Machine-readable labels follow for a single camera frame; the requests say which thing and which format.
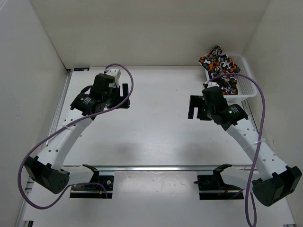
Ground orange camouflage shorts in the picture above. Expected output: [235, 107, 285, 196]
[198, 45, 241, 95]

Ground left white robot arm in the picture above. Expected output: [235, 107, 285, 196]
[25, 69, 128, 194]

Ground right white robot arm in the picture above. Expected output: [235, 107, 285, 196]
[188, 87, 302, 207]

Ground black corner label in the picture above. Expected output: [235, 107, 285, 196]
[73, 67, 90, 71]

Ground white plastic basket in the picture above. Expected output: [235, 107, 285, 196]
[203, 53, 258, 99]

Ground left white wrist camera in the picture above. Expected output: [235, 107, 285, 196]
[104, 69, 121, 88]

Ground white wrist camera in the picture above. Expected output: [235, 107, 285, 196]
[203, 80, 219, 89]
[104, 69, 121, 88]

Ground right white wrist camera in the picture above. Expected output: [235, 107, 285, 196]
[203, 80, 219, 89]

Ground aluminium right side rail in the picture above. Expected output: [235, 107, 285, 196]
[241, 99, 259, 133]

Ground aluminium rail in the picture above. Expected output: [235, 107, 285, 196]
[48, 69, 73, 136]
[241, 99, 259, 133]
[62, 165, 254, 172]

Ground aluminium left side rail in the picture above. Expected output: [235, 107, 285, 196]
[48, 69, 73, 136]

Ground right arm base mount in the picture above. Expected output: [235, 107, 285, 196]
[194, 164, 244, 201]

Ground aluminium front rail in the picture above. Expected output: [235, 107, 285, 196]
[62, 165, 254, 172]

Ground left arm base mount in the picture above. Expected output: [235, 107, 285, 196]
[63, 164, 114, 199]

